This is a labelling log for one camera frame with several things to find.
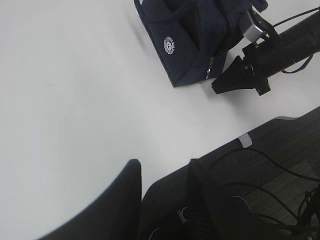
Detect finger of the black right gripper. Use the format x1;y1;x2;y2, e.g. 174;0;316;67
211;56;255;94

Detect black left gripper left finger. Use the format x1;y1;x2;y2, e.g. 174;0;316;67
40;159;142;240

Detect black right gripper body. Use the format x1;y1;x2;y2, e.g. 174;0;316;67
241;35;295;96

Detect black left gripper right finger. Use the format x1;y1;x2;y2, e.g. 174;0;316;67
139;160;293;240

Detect dark blue lunch bag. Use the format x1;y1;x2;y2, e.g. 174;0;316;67
134;0;268;87

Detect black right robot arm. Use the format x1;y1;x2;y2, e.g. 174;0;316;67
211;8;320;96

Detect white tape strip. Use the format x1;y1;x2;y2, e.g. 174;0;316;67
238;133;253;149

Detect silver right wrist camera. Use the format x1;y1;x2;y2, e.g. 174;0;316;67
239;9;282;45

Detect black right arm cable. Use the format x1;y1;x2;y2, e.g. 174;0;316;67
272;0;320;75

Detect black floor cables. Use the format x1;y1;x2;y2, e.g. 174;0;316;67
209;147;320;235

